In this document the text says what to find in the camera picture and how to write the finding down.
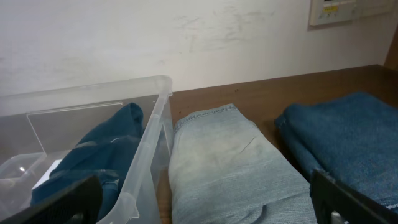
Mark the blue taped shirt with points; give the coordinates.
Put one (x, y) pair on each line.
(106, 152)

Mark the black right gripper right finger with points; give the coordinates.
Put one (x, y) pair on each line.
(335, 202)

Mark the dark blue jeans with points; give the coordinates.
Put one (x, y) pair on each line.
(353, 139)

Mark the clear plastic storage bin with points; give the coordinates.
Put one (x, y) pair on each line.
(41, 127)

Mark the light blue folded jeans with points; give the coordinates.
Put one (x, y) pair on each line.
(223, 170)

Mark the white label in bin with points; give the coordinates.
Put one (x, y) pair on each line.
(46, 175)

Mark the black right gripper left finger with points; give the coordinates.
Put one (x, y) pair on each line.
(78, 203)

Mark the white wall control panel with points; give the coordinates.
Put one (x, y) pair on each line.
(323, 12)

